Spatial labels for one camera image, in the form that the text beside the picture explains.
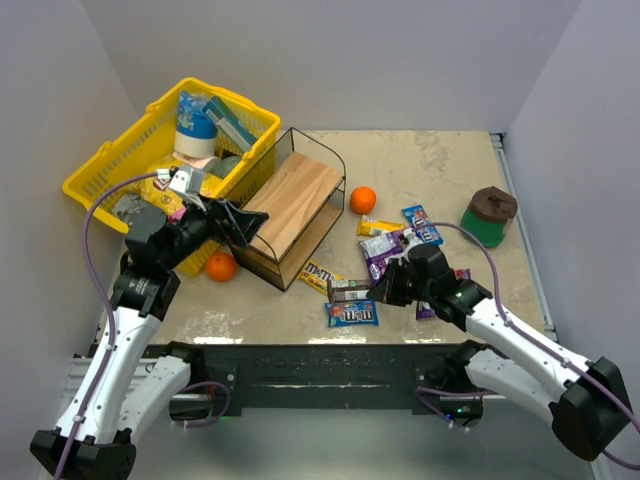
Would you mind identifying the blue m&m's bag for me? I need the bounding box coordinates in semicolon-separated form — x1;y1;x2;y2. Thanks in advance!
325;300;379;328
401;204;443;246

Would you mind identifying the brown chocolate bag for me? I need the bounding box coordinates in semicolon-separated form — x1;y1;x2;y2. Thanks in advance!
327;279;372;303

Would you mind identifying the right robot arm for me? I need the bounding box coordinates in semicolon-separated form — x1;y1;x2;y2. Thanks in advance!
367;244;639;461

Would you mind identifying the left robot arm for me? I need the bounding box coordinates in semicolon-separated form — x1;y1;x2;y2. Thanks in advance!
30;198;269;479

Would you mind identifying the purple Fox's candy bag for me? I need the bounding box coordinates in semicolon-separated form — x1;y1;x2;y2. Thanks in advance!
359;230;403;285

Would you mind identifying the orange near shelf back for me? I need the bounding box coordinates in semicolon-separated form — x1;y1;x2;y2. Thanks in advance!
349;186;377;215

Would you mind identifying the pink package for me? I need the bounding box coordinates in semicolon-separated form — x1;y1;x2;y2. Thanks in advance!
168;208;186;223

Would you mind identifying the orange near basket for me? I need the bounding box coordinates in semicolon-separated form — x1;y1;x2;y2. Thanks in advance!
205;252;237;282

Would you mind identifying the yellow Lay's chips bag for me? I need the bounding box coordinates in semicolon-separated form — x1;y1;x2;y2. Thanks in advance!
131;155;222;215

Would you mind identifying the small yellow snack bar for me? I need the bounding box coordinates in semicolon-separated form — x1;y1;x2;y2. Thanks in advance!
356;215;405;237

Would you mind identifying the green round ball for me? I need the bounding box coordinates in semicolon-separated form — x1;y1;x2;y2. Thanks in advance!
215;155;242;179

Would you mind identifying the pink tissue roll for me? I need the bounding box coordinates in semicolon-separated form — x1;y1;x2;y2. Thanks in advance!
173;151;220;173

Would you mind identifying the yellow M&M's bag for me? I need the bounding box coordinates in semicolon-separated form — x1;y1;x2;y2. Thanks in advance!
297;258;345;295

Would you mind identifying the grey crumpled cloth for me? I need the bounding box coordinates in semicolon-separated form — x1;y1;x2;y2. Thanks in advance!
112;193;167;234

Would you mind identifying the yellow plastic basket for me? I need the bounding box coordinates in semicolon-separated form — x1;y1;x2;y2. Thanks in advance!
62;76;282;278

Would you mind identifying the teal box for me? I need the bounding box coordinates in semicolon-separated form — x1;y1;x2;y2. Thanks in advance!
202;96;257;153

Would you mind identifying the green cup brown lid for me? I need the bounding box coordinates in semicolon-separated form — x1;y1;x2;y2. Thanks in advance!
459;186;518;248

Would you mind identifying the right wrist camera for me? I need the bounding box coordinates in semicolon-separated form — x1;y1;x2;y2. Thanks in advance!
397;228;424;261

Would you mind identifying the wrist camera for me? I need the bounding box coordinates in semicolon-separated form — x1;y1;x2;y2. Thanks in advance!
397;228;424;261
169;165;205;211

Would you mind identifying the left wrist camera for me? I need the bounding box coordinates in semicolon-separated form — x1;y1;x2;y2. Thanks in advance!
169;165;205;211

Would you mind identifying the wood and wire shelf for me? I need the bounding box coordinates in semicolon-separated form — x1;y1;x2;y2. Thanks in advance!
231;127;347;291

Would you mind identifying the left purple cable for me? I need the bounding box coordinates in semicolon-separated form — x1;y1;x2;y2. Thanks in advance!
52;171;161;480

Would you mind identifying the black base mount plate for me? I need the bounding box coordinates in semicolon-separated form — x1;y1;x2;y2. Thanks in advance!
144;342;504;419

